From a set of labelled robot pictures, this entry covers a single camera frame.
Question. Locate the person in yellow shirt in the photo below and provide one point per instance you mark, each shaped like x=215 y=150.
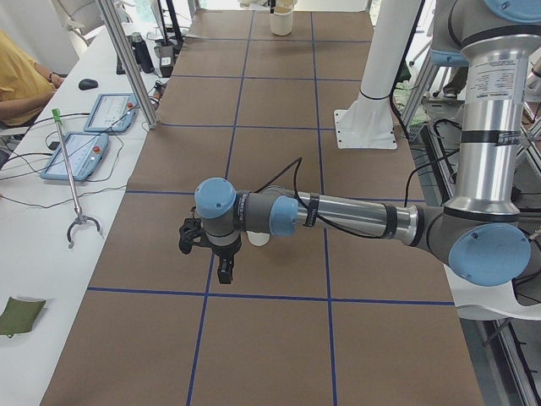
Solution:
x=26 y=85

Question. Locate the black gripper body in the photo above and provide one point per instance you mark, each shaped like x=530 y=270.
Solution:
x=224 y=251

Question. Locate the black water bottle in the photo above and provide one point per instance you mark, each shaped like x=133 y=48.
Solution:
x=141 y=52

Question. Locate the white central pedestal column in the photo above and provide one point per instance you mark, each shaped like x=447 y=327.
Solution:
x=368 y=122

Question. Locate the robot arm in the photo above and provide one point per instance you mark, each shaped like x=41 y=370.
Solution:
x=475 y=232

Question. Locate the green handled reach grabber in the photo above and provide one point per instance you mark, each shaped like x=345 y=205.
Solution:
x=81 y=218

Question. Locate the upper blue teach pendant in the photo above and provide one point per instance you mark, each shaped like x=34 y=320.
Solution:
x=112 y=112

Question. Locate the white curved chair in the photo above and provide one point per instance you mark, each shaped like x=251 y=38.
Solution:
x=481 y=303

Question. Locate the blue teach pendant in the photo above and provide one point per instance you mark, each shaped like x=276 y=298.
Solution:
x=112 y=112
x=85 y=150

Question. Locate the lower blue teach pendant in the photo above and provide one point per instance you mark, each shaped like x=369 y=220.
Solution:
x=85 y=150

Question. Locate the black computer mouse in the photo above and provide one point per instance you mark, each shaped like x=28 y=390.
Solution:
x=87 y=84

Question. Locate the aluminium frame post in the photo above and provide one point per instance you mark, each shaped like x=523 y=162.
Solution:
x=124 y=51

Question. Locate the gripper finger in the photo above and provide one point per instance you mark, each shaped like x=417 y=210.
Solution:
x=221 y=270
x=228 y=270

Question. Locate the white mug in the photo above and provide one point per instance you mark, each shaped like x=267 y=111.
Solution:
x=258 y=239

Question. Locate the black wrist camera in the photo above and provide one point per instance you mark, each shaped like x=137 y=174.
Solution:
x=191 y=234

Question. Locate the green cloth pouch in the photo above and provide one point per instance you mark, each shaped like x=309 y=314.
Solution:
x=19 y=316

